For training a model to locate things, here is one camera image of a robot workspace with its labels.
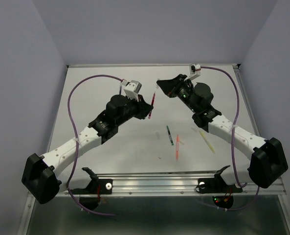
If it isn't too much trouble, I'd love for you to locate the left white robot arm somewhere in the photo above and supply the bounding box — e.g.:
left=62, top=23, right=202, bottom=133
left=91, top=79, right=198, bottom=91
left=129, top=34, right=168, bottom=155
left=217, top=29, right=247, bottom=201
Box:
left=22, top=94, right=154, bottom=204

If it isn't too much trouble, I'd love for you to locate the green pen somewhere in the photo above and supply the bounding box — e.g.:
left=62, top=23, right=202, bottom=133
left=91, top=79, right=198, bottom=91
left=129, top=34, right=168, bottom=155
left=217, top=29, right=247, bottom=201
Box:
left=166, top=125, right=174, bottom=146

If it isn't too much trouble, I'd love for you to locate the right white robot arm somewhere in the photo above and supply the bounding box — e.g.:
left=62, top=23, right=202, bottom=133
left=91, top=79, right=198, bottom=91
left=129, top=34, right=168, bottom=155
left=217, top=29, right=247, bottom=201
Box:
left=156, top=74, right=288, bottom=191

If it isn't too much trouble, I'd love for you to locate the yellow pen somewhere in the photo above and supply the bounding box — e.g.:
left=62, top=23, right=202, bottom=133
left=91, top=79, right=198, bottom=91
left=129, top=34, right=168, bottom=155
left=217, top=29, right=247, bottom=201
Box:
left=199, top=131, right=216, bottom=154

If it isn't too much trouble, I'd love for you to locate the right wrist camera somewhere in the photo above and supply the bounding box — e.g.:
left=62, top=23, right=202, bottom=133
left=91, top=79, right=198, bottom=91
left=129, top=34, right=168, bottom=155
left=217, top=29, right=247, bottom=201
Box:
left=188, top=64, right=201, bottom=81

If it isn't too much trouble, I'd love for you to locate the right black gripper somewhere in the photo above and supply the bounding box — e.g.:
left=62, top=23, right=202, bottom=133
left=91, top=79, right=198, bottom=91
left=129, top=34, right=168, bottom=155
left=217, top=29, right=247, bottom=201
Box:
left=156, top=73, right=198, bottom=113

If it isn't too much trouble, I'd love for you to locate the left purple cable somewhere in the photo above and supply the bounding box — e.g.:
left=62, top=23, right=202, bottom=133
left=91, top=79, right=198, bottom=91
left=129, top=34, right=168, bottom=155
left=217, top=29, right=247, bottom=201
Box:
left=67, top=74, right=130, bottom=217

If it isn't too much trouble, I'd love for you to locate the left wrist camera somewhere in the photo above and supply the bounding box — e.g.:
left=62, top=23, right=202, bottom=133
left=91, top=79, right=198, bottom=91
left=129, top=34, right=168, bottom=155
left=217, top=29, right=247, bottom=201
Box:
left=123, top=80, right=142, bottom=102

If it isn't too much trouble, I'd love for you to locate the orange pen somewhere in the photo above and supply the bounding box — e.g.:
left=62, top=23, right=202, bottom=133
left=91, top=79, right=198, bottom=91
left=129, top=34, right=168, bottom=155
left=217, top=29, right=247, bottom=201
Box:
left=176, top=135, right=179, bottom=161

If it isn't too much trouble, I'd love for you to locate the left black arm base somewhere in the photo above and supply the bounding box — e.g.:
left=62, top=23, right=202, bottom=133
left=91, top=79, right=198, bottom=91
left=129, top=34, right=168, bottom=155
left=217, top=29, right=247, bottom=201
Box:
left=68, top=167, right=113, bottom=216

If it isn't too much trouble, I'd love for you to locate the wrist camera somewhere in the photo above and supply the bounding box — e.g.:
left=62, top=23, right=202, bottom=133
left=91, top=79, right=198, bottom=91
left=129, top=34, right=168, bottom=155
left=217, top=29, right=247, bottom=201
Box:
left=123, top=80, right=142, bottom=102
left=188, top=64, right=201, bottom=81

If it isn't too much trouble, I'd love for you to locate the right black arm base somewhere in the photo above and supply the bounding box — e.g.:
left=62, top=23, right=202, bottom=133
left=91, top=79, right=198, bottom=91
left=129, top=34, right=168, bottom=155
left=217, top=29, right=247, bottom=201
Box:
left=195, top=165, right=243, bottom=210

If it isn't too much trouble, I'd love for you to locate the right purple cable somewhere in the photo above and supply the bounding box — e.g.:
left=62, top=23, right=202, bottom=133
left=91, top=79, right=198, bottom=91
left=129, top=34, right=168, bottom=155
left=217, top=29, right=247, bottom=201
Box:
left=196, top=65, right=260, bottom=212

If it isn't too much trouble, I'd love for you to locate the purple cable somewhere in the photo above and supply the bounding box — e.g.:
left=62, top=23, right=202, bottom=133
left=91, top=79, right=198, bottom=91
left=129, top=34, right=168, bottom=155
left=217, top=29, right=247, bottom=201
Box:
left=67, top=74, right=130, bottom=217
left=196, top=65, right=260, bottom=212

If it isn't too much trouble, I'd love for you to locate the aluminium mounting rail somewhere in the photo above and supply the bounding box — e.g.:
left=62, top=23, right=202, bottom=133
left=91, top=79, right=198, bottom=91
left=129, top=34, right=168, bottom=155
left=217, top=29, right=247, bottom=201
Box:
left=57, top=171, right=286, bottom=197

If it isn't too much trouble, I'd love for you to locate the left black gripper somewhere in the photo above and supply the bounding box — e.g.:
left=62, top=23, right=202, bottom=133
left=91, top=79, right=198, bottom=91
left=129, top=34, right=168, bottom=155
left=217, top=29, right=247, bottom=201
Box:
left=116, top=93, right=153, bottom=126

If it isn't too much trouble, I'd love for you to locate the red pink pen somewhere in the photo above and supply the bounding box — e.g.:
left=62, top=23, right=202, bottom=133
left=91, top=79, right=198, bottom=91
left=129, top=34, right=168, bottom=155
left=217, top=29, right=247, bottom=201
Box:
left=148, top=92, right=156, bottom=119

